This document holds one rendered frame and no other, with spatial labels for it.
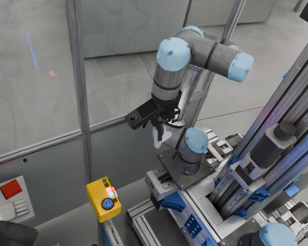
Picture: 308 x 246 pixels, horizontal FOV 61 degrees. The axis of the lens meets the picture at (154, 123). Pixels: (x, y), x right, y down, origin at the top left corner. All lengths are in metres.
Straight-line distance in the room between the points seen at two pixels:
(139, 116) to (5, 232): 0.46
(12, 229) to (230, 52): 0.72
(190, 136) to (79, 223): 1.40
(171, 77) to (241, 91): 2.98
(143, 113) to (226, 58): 0.26
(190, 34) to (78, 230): 1.87
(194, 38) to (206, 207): 0.92
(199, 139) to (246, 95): 2.43
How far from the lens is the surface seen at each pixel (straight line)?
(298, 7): 6.23
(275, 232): 1.13
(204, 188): 1.45
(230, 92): 3.51
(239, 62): 0.71
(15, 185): 1.52
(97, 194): 1.21
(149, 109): 0.74
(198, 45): 0.71
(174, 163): 1.33
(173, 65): 0.63
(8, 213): 1.47
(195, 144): 1.17
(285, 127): 0.97
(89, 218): 2.32
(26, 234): 0.81
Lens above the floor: 2.18
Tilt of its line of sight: 50 degrees down
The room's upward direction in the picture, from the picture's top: 13 degrees clockwise
